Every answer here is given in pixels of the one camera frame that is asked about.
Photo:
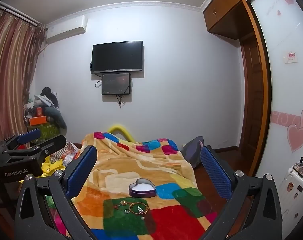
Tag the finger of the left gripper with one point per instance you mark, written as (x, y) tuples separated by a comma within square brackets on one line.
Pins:
[(41, 147), (16, 142)]

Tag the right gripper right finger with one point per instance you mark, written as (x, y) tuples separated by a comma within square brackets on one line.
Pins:
[(264, 219)]

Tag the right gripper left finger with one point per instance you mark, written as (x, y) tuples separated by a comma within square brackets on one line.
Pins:
[(34, 219)]

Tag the yellow cloth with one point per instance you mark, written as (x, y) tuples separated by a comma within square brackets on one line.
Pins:
[(49, 168)]

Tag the green box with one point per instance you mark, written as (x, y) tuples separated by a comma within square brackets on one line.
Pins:
[(47, 130)]

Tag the striped patterned cloth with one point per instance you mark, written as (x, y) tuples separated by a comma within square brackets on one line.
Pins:
[(65, 155)]

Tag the orange box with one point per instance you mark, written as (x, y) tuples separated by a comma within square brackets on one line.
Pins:
[(38, 120)]

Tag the pile of dark clothes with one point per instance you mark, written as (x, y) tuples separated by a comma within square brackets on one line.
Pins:
[(49, 104)]

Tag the yellow curved pillow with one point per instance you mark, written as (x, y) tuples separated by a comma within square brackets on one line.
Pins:
[(119, 129)]

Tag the striped red curtain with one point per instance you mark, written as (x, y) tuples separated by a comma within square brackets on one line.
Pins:
[(20, 44)]

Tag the grey purple bag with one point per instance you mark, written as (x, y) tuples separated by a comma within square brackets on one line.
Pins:
[(191, 151)]

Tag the colourful patchwork fleece blanket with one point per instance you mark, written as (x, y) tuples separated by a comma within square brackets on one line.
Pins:
[(178, 211)]

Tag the purple heart-shaped tin box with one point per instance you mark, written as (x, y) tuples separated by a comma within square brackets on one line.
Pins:
[(142, 188)]

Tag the white air conditioner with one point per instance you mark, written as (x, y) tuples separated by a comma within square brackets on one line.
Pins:
[(66, 29)]

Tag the brown wooden door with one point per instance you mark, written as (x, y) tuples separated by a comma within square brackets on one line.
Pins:
[(254, 124)]

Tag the white wardrobe with hearts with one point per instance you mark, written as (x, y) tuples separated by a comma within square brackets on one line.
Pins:
[(281, 22)]

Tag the wooden overhead cabinet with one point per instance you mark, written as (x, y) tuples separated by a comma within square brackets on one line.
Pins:
[(231, 19)]

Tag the small wall monitor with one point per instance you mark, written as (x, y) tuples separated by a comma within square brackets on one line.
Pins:
[(116, 83)]

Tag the large wall television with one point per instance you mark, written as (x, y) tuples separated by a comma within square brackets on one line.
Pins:
[(125, 56)]

